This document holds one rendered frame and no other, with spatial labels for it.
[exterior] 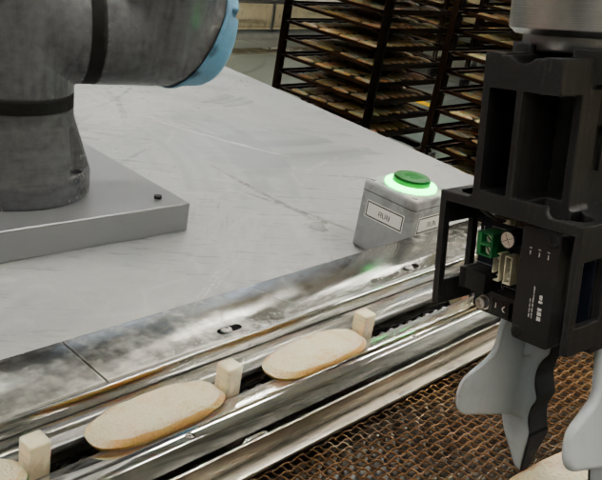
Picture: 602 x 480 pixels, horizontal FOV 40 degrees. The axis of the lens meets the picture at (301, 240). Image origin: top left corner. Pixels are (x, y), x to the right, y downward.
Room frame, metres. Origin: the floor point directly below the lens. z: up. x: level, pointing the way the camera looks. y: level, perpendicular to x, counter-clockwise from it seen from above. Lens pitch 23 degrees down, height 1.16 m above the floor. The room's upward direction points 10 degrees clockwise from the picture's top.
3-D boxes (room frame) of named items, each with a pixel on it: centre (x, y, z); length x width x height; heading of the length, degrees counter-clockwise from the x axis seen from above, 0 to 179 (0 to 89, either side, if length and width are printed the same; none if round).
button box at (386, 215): (0.82, -0.10, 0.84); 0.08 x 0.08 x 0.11; 49
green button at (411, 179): (0.82, -0.10, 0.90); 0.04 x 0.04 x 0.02
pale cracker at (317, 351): (0.52, -0.03, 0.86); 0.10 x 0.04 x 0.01; 139
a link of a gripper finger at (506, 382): (0.35, -0.11, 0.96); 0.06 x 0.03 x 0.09; 131
